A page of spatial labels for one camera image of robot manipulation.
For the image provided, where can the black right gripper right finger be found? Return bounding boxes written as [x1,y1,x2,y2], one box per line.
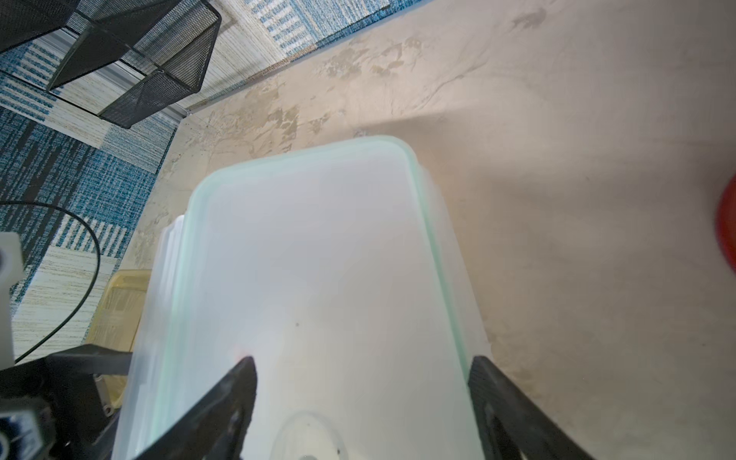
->
[468,356,591,459]

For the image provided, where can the red pencil cup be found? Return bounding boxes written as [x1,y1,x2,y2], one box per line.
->
[715,176,736,272]

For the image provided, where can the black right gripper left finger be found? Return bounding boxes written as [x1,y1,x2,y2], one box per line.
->
[139,356,258,460]

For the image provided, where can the yellow lunch box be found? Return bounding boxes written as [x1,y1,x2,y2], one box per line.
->
[84,268,153,409]

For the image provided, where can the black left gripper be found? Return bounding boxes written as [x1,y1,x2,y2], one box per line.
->
[1,344,132,459]

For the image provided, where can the black mesh shelf rack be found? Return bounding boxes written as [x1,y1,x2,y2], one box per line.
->
[1,1,222,128]

